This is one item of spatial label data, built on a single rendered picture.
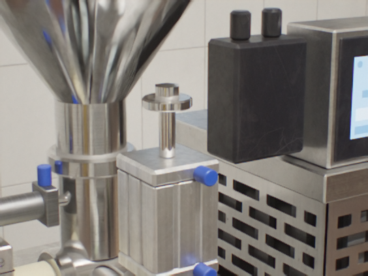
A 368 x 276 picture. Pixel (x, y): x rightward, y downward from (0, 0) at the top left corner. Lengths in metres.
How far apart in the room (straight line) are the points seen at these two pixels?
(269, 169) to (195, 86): 1.62
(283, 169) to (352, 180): 0.06
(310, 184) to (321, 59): 0.10
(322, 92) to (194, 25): 1.64
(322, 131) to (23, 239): 1.58
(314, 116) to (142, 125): 1.60
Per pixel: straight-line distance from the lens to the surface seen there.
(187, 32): 2.27
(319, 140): 0.66
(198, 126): 0.79
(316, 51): 0.65
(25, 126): 2.09
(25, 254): 0.86
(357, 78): 0.66
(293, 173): 0.68
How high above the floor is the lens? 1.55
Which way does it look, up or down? 15 degrees down
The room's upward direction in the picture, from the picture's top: straight up
